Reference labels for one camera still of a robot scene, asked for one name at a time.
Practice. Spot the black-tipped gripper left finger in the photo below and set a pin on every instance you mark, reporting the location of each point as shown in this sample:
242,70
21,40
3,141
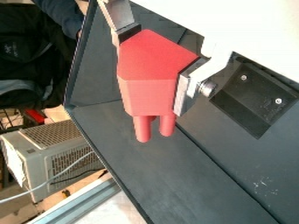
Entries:
121,20

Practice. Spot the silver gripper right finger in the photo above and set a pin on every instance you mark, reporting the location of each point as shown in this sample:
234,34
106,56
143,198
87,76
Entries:
194,79

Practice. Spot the red three prong object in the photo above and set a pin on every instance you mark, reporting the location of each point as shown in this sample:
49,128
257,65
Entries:
149,65

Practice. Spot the black curved fixture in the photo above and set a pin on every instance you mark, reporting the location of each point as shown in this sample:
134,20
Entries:
254,98

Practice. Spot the grey perforated metal box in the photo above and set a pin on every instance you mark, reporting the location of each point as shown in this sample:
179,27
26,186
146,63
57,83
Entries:
49,157

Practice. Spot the aluminium rail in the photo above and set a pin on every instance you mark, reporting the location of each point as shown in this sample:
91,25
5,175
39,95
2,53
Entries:
79,204

